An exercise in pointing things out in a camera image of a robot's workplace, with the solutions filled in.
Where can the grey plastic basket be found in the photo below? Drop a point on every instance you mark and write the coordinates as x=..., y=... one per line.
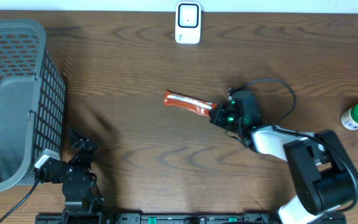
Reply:
x=32, y=101

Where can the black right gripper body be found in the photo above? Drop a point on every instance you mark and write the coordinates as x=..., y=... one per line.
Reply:
x=225, y=117

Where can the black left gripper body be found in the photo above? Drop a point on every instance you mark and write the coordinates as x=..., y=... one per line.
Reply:
x=81, y=162

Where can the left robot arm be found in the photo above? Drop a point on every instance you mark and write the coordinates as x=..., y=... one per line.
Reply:
x=83, y=199

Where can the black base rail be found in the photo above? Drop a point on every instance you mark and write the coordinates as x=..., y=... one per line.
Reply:
x=136, y=218

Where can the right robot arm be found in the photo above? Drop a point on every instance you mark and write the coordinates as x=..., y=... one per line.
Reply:
x=324, y=177

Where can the red Top chocolate bar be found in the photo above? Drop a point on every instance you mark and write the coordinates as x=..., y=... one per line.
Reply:
x=199, y=107

